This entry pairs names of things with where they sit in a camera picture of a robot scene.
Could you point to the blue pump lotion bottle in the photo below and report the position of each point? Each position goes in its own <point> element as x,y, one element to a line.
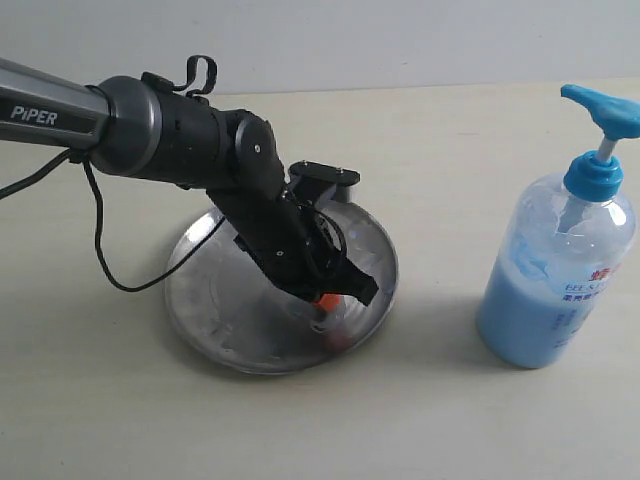
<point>566,237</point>

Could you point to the left grey black robot arm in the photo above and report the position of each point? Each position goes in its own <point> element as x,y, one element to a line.
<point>151,128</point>

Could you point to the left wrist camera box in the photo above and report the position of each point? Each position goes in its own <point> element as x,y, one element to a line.
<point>317,183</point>

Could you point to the round stainless steel plate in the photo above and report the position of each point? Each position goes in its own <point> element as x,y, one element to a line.
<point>220,303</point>

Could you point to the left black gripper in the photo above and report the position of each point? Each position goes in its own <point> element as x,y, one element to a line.
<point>294,244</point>

